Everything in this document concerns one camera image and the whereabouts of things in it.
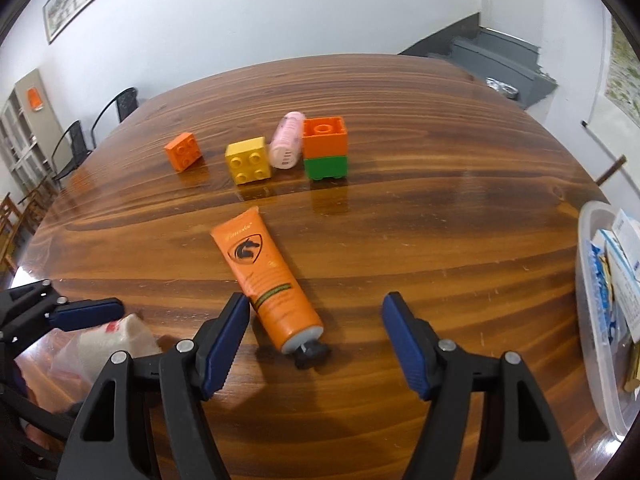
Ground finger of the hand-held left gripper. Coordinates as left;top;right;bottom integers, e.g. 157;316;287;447
0;280;125;357

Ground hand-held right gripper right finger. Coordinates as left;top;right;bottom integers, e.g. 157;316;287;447
381;291;574;480

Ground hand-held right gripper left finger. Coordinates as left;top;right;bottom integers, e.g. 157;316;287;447
56;292;251;480

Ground clear plastic packet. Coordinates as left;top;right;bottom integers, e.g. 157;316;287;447
52;313;162;386

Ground orange tube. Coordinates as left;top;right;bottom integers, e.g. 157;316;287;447
210;206;332;370

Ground clear plastic container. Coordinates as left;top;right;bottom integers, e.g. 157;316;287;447
575;201;640;442

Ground blue and white tissue packet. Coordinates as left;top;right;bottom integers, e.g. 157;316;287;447
587;240;617;346

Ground small gold item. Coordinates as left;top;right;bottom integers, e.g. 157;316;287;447
622;342;640;393

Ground blue and white medicine box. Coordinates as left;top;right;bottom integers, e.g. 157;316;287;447
611;208;640;281

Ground black metal chair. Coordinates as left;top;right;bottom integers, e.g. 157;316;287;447
92;87;140;148
50;120;93;186

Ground yellow toy brick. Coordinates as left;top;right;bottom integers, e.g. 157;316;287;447
224;136;272;186

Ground small orange toy brick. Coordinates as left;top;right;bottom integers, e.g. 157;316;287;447
164;132;205;173

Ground grey cabinet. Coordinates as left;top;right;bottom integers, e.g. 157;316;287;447
0;68;65;193

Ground green toy brick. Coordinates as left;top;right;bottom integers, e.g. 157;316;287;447
304;155;349;181

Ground pink tube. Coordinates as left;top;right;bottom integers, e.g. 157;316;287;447
269;111;306;170

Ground large orange toy brick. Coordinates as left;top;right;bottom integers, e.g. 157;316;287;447
303;116;349;161

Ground crumpled foil tray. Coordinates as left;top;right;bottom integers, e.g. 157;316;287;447
484;77;519;100

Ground grey stairs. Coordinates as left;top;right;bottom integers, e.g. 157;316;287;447
397;12;558;111

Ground hanging scroll painting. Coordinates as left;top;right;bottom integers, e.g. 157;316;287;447
581;15;640;171

